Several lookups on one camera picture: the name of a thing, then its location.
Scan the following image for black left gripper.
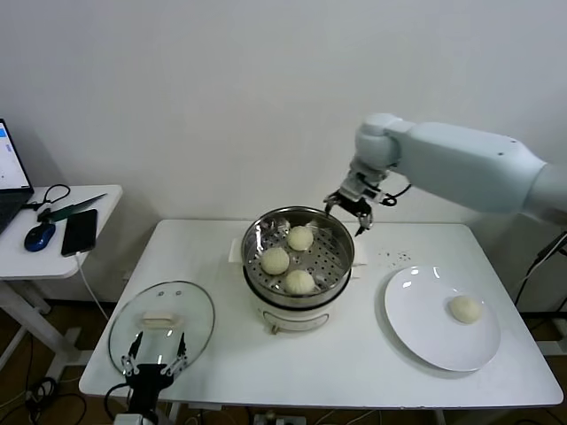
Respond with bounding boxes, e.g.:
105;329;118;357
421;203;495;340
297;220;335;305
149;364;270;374
120;331;189;415

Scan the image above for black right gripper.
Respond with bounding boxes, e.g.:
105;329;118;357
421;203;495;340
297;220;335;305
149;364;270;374
323;189;376;237

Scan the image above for glass lid with white handle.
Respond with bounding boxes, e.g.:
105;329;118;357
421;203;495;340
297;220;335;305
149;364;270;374
108;279;217;377

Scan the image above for white steamed baozi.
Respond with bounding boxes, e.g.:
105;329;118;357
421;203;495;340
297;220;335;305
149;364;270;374
286;224;315;251
447;295;484;324
283;269;317;296
260;246;291;275

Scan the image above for perforated stainless steamer basket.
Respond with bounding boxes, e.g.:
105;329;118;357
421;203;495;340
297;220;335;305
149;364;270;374
228;205;369;311

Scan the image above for white electric cooker pot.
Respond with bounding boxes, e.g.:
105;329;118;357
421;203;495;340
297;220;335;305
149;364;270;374
242;260;365;336

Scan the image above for white round plate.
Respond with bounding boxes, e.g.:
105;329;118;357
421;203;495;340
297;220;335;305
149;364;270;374
384;265;502;372

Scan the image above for white power strip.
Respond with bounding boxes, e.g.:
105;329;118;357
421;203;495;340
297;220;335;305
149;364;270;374
254;412;307;425

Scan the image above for black smartphone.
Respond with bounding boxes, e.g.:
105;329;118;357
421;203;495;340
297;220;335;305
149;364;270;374
60;208;98;258

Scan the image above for white side table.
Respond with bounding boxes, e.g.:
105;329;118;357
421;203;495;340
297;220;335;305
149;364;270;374
0;184;124;382

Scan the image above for blue computer mouse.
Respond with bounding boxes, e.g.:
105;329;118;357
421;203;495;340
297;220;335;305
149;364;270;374
24;222;58;253

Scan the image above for green flat strip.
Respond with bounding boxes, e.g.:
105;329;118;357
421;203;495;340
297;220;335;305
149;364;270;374
37;192;110;222

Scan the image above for black open laptop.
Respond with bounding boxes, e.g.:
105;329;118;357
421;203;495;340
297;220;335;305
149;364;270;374
0;118;35;236

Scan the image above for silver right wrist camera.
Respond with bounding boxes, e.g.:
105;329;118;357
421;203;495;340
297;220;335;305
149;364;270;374
343;166;384;203

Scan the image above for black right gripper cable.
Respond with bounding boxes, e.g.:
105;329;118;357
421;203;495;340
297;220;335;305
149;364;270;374
376;179;413;207

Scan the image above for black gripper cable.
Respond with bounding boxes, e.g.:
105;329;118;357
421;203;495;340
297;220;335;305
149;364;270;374
376;179;413;207
105;382;134;420

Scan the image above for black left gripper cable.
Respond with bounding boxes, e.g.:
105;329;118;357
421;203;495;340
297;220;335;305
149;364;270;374
105;382;134;420

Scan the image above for white charging cable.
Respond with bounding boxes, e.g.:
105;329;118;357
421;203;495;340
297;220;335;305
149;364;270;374
74;251;111;322

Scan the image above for black coiled floor cable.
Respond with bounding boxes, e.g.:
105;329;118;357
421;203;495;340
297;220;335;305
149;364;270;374
24;375;61;415

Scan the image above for thin black looped cable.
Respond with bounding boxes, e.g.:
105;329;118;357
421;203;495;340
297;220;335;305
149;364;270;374
26;183;73;213

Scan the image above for black hanging cable with plug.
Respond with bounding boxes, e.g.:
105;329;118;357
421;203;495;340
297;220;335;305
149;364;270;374
516;232;567;306

